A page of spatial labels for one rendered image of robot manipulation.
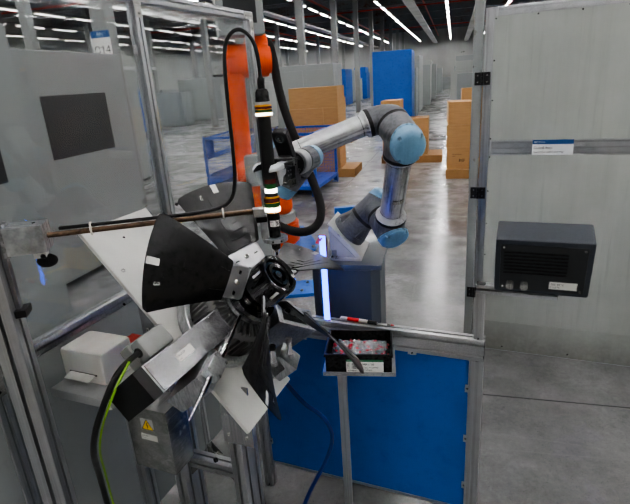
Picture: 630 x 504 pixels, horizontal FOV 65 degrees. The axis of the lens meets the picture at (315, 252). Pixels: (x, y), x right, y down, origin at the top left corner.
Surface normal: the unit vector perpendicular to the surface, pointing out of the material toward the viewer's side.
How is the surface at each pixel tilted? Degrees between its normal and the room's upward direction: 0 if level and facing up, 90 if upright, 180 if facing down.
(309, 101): 90
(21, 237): 90
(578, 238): 15
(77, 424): 90
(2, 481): 90
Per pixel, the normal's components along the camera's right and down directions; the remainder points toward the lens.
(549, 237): -0.16, -0.83
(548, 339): -0.37, 0.33
